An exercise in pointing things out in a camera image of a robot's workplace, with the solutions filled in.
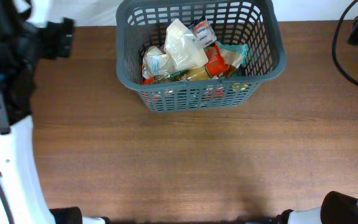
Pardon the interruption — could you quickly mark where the beige paper bag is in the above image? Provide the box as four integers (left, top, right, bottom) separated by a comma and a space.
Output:
142, 18, 209, 78

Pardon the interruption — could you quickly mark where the beige snack bag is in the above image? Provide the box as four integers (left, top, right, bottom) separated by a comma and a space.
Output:
220, 45, 247, 78

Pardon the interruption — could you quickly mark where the teal wet wipes packet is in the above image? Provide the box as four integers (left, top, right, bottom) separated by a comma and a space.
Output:
216, 42, 249, 68

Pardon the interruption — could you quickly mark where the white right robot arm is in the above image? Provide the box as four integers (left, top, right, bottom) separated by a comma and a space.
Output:
49, 1, 358, 223

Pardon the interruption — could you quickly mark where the black cable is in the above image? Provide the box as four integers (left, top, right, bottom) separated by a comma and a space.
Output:
331, 0, 358, 96

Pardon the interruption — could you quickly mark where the grey plastic basket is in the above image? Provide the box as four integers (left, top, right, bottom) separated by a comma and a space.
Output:
116, 0, 287, 113

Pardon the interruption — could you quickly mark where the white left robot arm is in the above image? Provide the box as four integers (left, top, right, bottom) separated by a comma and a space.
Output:
0, 0, 109, 223

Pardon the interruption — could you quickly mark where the San Remo spaghetti packet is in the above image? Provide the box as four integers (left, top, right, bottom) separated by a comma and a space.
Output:
142, 44, 230, 85

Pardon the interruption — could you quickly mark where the Kleenex tissue multipack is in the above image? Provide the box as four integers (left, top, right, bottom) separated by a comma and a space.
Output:
140, 16, 218, 80

